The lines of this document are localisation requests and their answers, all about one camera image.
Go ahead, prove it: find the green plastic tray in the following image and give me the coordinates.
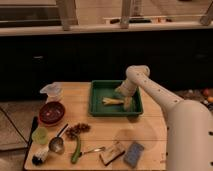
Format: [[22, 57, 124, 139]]
[[89, 80, 143, 117]]

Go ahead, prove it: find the yellow toy banana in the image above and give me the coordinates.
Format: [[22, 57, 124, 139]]
[[102, 97, 124, 105]]

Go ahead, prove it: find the brown pine cone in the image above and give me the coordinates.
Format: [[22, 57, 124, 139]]
[[65, 123, 91, 140]]

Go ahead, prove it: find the wooden block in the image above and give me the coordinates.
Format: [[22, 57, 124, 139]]
[[99, 142, 125, 166]]

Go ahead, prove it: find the small green cup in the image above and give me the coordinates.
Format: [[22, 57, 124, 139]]
[[32, 127, 48, 145]]

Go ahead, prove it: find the clear measuring cup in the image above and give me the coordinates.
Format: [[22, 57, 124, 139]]
[[40, 82, 62, 102]]

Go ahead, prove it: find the metal measuring scoop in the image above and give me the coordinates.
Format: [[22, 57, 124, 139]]
[[49, 125, 68, 154]]

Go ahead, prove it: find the dark red bowl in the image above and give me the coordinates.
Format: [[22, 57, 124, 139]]
[[39, 101, 65, 126]]

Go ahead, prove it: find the green toy chili pepper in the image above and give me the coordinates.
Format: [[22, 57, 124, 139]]
[[71, 136, 81, 164]]

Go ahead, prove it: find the blue sponge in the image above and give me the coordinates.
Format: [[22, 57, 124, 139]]
[[123, 142, 144, 168]]

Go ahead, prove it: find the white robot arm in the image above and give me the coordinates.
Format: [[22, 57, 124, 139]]
[[116, 65, 213, 171]]

